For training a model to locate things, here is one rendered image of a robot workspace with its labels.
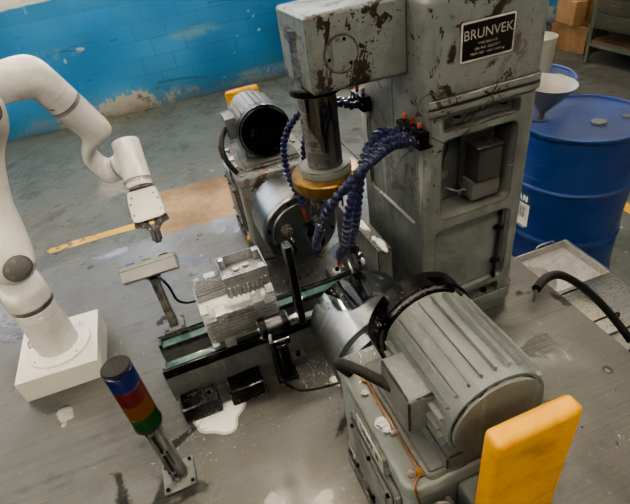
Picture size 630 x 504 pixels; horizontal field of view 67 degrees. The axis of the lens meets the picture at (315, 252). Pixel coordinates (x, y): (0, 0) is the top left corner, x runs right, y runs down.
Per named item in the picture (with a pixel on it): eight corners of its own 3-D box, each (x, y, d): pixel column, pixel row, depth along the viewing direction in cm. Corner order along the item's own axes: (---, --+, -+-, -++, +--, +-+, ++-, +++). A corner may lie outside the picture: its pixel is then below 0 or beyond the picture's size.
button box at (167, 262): (180, 267, 151) (175, 252, 151) (178, 266, 144) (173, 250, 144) (126, 285, 148) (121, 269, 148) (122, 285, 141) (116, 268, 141)
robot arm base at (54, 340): (21, 377, 139) (-12, 335, 128) (32, 331, 154) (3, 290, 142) (88, 358, 143) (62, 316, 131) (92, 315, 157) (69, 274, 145)
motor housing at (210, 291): (267, 295, 148) (255, 246, 137) (286, 335, 133) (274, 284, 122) (205, 317, 144) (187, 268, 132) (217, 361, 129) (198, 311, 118)
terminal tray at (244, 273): (261, 264, 136) (256, 244, 131) (272, 286, 127) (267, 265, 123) (221, 278, 133) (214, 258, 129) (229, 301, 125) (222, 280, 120)
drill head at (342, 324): (386, 308, 137) (382, 238, 122) (472, 422, 105) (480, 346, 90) (306, 338, 132) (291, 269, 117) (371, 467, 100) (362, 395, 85)
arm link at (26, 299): (21, 324, 130) (-27, 257, 115) (-8, 298, 140) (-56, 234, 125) (61, 298, 137) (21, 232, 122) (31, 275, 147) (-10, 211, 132)
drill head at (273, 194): (308, 205, 189) (299, 147, 174) (345, 254, 160) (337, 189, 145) (248, 224, 183) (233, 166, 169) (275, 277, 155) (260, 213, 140)
